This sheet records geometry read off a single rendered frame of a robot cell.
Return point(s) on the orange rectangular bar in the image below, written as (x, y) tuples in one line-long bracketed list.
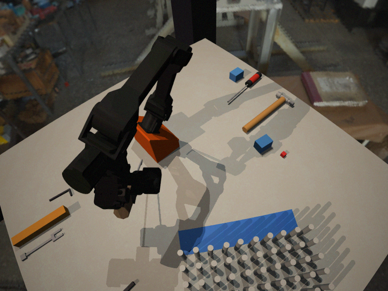
[(40, 226)]

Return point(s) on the blue block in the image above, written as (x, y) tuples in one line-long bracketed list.
[(236, 74), (263, 143)]

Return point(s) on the wooden-handled hammer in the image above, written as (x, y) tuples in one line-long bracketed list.
[(267, 111)]

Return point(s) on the blue flat strip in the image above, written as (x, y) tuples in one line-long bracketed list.
[(231, 232)]

